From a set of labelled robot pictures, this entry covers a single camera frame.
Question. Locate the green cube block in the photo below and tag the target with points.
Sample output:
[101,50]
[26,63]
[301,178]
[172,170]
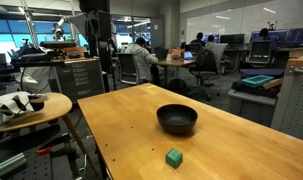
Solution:
[173,159]

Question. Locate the black bowl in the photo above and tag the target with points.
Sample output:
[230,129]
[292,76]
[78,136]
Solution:
[177,118]

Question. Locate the black backpack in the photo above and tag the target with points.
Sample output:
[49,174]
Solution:
[177,86]

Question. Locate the person in grey hoodie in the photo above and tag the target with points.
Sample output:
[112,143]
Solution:
[141,60]

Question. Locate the round wooden meeting table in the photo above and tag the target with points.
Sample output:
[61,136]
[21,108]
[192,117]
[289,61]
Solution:
[176,63]

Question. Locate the orange box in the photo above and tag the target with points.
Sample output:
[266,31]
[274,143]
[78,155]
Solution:
[177,55]

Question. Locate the open laptop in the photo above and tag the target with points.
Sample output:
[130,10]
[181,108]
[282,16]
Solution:
[188,55]

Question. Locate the grey office chair with jacket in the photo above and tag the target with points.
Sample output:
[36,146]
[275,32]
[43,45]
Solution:
[207,63]

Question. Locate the seated person in dark top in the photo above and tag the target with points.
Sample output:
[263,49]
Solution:
[198,39]

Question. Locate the grey drawer cabinet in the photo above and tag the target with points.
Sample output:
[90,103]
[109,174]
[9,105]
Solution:
[80,78]

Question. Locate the seated person in light top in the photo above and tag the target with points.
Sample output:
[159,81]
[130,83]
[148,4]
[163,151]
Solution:
[210,42]

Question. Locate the round wooden side table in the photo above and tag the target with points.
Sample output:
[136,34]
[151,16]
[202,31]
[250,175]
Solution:
[57,104]

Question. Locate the dark computer monitor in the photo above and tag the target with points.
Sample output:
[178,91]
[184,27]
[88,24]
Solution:
[232,39]

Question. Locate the grey storage bin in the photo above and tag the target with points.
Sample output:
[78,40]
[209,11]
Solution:
[251,108]

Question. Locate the dark blue folded cloth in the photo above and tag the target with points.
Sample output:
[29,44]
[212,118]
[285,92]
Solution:
[261,72]

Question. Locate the black mesh office chair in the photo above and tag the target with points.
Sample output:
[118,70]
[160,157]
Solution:
[259,51]

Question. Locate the black device on cloth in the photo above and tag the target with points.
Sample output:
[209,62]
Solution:
[36,105]

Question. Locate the wooden plank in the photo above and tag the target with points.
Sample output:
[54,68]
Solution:
[272,83]

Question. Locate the person at blue monitor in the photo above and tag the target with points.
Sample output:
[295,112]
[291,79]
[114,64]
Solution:
[264,33]

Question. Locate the blue lit computer monitor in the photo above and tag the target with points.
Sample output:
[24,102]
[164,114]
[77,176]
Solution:
[279,36]
[298,36]

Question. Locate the grey perforated metal cart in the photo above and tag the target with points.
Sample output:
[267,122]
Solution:
[296,103]

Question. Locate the white crumpled cloth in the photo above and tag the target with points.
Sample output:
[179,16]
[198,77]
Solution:
[4,107]

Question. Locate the pale green metal bar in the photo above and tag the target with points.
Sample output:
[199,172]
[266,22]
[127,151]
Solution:
[7,165]

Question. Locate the teal picture frame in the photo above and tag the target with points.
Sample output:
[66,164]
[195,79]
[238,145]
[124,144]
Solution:
[257,80]

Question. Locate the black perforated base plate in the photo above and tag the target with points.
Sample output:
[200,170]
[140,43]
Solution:
[41,168]

